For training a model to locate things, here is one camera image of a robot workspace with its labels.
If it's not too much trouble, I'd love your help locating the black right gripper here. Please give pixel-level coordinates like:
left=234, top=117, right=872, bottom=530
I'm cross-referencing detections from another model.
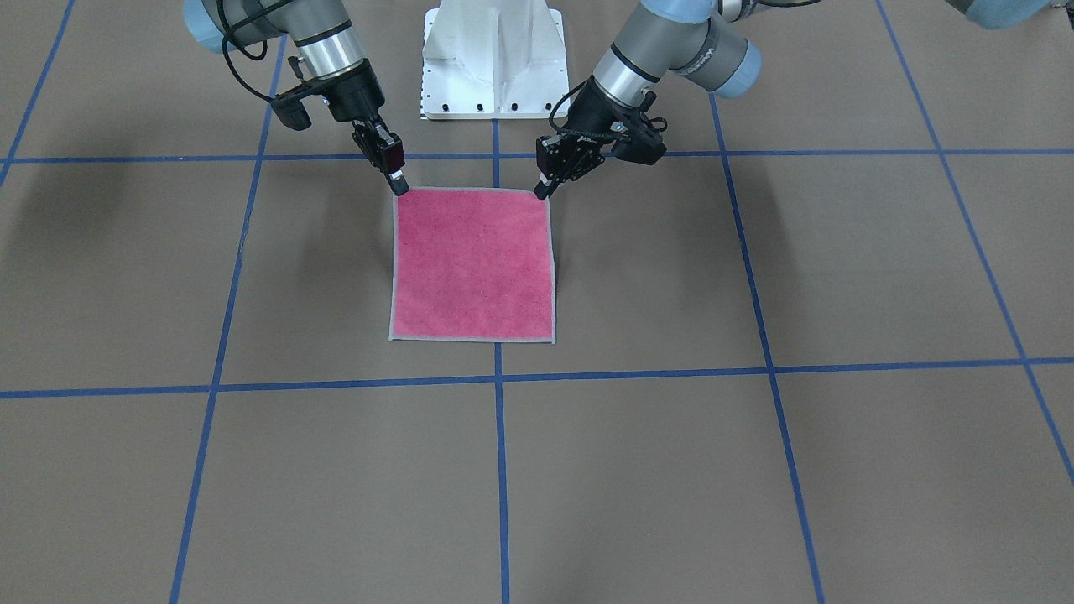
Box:
left=323, top=64, right=409, bottom=196

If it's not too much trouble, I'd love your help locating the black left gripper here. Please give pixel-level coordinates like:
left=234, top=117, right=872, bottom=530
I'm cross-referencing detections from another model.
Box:
left=534, top=77, right=647, bottom=201

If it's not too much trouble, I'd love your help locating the pink towel with grey hem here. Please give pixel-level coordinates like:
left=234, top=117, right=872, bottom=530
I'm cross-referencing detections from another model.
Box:
left=388, top=187, right=556, bottom=343

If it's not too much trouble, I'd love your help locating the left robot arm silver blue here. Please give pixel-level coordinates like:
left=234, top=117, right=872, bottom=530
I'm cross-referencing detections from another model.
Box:
left=534, top=1, right=1071, bottom=201

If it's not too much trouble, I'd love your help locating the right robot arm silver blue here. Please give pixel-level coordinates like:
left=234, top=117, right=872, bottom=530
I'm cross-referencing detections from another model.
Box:
left=183, top=1, right=409, bottom=196

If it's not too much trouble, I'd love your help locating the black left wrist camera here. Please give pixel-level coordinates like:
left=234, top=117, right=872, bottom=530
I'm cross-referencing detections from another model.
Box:
left=613, top=117, right=668, bottom=167

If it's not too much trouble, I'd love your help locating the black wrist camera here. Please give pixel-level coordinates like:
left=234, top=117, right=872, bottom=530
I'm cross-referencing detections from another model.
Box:
left=613, top=117, right=668, bottom=167
left=269, top=81, right=326, bottom=131

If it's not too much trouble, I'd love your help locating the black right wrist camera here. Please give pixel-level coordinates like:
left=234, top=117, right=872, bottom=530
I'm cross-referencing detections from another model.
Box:
left=269, top=81, right=326, bottom=131

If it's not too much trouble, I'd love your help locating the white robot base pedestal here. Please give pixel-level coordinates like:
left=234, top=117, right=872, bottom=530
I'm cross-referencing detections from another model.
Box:
left=420, top=1, right=569, bottom=120

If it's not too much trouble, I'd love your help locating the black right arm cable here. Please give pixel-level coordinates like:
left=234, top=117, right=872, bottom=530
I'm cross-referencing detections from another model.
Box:
left=216, top=0, right=295, bottom=103

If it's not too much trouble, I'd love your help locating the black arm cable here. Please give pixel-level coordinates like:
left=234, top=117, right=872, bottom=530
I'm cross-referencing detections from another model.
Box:
left=216, top=0, right=295, bottom=103
left=713, top=0, right=827, bottom=21

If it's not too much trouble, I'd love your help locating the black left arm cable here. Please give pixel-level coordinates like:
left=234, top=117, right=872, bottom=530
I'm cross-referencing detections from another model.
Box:
left=713, top=0, right=827, bottom=21

